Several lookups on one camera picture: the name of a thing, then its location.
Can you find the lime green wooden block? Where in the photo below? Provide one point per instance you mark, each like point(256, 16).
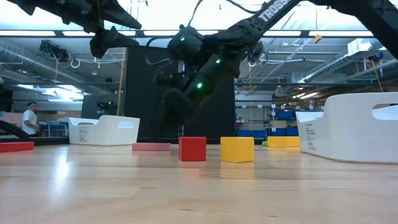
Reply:
point(265, 144)

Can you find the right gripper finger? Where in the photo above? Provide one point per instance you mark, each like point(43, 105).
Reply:
point(178, 109)

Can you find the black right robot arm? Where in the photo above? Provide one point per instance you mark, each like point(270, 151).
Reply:
point(273, 12)

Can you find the white ceiling air unit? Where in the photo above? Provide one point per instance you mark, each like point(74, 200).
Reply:
point(360, 46)

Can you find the black partition panel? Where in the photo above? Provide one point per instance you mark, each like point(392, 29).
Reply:
point(146, 109)

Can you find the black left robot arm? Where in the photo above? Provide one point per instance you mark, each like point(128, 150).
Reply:
point(31, 4)

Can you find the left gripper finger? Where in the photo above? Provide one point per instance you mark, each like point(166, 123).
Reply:
point(109, 40)
point(119, 15)

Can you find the silver ventilation duct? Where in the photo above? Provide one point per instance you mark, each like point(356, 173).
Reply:
point(25, 60)
point(326, 67)

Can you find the pink long wooden block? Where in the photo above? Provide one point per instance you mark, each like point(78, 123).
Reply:
point(152, 147)

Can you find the yellow long wooden block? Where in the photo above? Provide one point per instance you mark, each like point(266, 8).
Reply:
point(293, 142)
point(276, 142)

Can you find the dark grey cabinet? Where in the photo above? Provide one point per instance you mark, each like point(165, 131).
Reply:
point(90, 109)

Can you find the blue chair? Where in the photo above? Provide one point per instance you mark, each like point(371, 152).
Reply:
point(57, 129)

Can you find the black hanging camera rig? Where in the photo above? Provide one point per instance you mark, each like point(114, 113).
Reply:
point(54, 51)
point(256, 53)

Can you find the red long wooden block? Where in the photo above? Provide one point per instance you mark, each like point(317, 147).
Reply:
point(15, 147)

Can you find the yellow wooden cube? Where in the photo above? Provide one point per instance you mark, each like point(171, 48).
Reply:
point(237, 149)

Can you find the person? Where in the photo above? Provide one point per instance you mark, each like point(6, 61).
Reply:
point(29, 119)

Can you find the red wooden cube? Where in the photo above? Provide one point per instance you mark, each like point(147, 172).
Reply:
point(192, 149)

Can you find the white plastic bin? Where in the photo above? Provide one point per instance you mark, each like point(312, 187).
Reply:
point(105, 130)
point(342, 133)

